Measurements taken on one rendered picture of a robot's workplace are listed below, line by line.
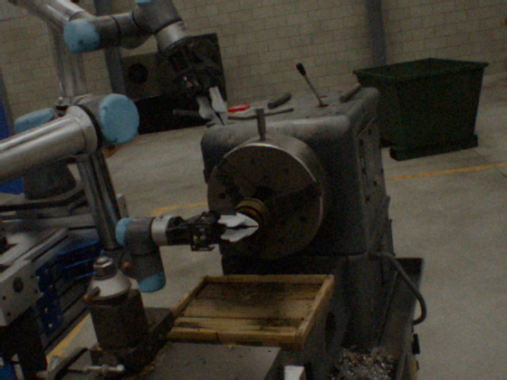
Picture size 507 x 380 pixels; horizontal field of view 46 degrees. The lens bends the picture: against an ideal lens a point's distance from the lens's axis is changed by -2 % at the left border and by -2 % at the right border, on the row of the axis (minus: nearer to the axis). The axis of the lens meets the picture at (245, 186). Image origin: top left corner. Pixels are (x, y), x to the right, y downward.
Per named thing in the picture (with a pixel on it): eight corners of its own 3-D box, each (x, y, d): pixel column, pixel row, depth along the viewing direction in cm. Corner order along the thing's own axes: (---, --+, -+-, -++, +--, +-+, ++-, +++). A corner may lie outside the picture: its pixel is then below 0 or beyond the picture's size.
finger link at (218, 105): (216, 129, 139) (197, 94, 138) (226, 124, 145) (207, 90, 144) (227, 124, 138) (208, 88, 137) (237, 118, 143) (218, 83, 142)
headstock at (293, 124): (271, 197, 240) (254, 99, 231) (393, 191, 223) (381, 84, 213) (211, 257, 187) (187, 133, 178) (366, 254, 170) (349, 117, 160)
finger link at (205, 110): (205, 136, 141) (186, 99, 140) (215, 130, 146) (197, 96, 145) (216, 129, 139) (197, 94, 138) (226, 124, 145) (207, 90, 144)
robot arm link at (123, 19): (95, 26, 146) (116, 5, 138) (133, 21, 153) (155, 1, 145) (107, 56, 146) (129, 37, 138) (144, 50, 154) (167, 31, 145)
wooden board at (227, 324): (205, 288, 166) (203, 274, 165) (335, 288, 152) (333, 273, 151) (153, 345, 139) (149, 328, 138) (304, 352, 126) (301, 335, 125)
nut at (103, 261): (102, 270, 110) (98, 251, 109) (121, 270, 108) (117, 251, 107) (90, 279, 106) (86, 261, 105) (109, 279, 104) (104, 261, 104)
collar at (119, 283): (103, 280, 113) (100, 265, 112) (139, 280, 110) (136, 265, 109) (79, 299, 106) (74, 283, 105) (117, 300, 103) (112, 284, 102)
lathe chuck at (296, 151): (224, 243, 177) (214, 137, 168) (332, 249, 165) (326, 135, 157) (213, 256, 169) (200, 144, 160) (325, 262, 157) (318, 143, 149)
